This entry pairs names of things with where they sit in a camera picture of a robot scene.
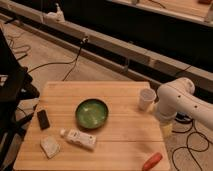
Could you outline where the black eraser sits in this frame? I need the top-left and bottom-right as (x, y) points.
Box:
(37, 110), (50, 130)

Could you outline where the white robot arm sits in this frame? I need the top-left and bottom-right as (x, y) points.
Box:
(153, 77), (213, 137)

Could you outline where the white sponge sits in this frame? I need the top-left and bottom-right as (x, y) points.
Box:
(40, 136), (60, 158)

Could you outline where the orange carrot toy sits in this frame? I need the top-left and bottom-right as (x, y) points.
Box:
(142, 153), (163, 171)

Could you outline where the white paper cup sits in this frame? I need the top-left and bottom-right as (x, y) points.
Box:
(139, 88), (156, 111)

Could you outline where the green bowl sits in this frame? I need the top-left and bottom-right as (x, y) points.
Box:
(75, 99), (109, 129)

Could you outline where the white plastic bottle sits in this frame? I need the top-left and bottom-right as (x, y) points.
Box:
(60, 129), (96, 150)

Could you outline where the white object on ledge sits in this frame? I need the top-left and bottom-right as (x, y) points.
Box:
(46, 3), (65, 22)

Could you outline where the black tripod stand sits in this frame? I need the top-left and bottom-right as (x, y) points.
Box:
(0, 29), (40, 167)

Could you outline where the black cable right floor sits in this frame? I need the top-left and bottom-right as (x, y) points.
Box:
(171, 114), (213, 171)

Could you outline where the black cable on floor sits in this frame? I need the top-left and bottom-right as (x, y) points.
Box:
(6, 35), (90, 82)

